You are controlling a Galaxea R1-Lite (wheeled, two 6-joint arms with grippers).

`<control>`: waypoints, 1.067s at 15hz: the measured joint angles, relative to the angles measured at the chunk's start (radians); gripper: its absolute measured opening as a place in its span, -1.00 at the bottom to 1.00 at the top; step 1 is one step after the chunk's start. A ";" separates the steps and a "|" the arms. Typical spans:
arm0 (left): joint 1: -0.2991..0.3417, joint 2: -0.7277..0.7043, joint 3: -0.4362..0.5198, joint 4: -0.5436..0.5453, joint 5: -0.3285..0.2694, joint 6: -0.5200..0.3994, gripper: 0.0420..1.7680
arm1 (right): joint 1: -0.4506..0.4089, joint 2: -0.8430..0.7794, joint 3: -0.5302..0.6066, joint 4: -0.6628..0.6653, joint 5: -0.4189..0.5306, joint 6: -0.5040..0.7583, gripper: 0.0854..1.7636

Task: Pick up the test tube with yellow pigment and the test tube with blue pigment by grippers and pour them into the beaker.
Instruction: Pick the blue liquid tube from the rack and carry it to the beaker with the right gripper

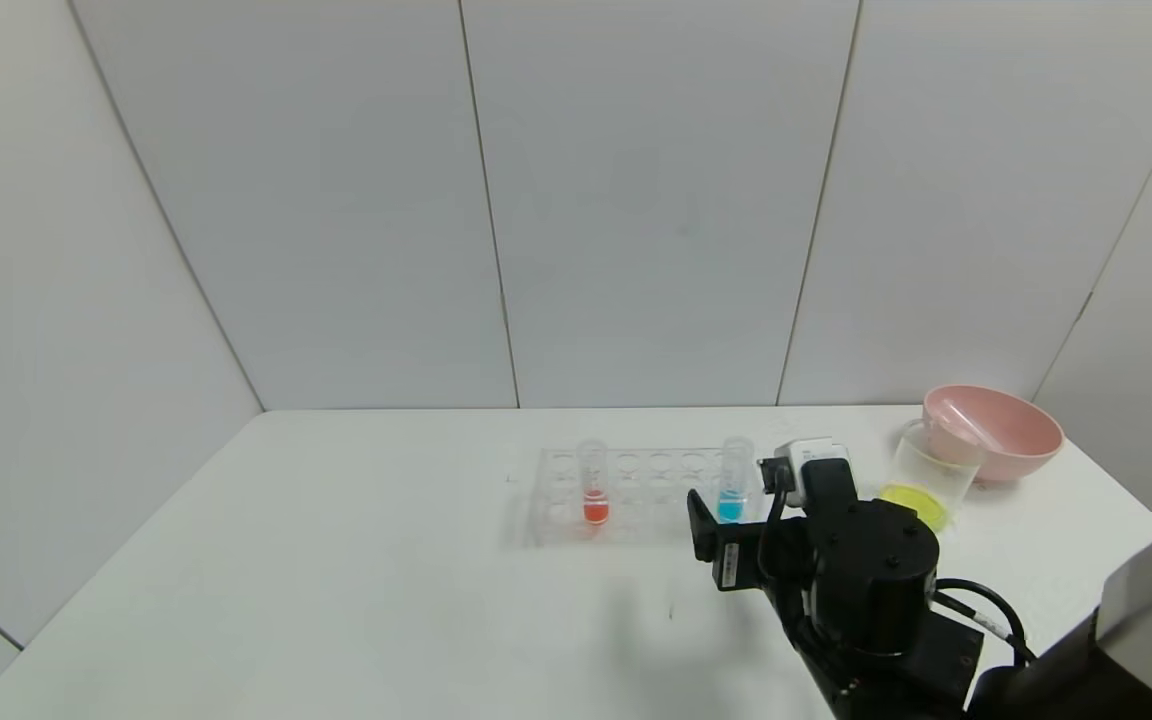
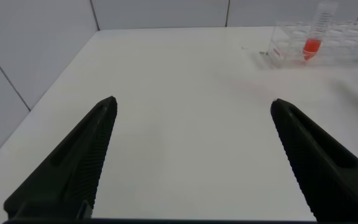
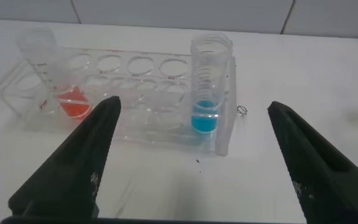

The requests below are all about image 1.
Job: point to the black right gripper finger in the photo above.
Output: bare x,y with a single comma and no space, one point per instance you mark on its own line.
702,525

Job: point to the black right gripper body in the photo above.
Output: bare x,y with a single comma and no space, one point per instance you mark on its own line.
733,562

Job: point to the test tube with blue pigment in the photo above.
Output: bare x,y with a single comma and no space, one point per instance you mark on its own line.
732,500

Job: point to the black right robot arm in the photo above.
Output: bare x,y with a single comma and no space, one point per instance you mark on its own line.
1086,680

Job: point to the clear plastic test tube rack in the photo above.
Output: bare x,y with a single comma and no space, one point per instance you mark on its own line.
636,500

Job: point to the test tube with red pigment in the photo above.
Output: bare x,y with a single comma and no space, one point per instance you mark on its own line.
593,505

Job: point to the clear glass beaker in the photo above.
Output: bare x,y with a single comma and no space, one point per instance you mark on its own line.
936,475

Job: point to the pink bowl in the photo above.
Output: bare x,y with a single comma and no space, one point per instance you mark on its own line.
1021,445

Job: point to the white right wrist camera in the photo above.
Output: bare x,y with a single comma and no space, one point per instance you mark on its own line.
801,450

